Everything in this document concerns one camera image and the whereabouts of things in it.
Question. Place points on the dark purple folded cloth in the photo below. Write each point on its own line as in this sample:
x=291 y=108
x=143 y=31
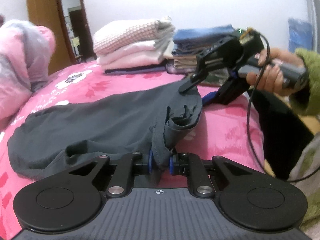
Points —
x=136 y=70

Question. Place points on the pink floral bed sheet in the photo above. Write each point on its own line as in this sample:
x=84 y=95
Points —
x=230 y=131

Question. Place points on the dark grey garment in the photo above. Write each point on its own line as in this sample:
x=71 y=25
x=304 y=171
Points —
x=151 y=122

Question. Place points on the light pink folded cloth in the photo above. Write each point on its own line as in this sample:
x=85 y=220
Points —
x=138 y=54

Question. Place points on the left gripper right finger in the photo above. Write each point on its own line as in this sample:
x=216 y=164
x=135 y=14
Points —
x=196 y=171

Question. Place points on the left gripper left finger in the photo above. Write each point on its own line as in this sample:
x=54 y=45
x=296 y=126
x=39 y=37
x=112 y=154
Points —
x=124 y=171

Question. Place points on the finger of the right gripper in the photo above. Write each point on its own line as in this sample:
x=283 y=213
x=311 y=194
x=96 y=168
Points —
x=199 y=75
x=211 y=98

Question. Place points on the wooden door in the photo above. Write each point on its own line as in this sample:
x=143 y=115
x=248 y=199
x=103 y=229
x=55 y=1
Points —
x=68 y=21

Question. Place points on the green sleeve forearm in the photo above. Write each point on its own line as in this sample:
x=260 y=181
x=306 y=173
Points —
x=307 y=100

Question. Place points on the blue bag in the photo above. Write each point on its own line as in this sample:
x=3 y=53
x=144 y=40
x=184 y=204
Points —
x=300 y=34

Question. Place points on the pink checked folded cloth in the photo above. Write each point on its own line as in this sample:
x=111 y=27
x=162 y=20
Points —
x=120 y=33

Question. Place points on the pink grey quilt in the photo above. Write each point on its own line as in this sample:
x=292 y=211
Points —
x=26 y=51

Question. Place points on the blue folded cloth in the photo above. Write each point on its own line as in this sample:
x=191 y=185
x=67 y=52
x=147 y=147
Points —
x=191 y=41

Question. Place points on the beige folded clothes stack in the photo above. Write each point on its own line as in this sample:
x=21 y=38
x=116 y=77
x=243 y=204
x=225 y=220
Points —
x=187 y=66

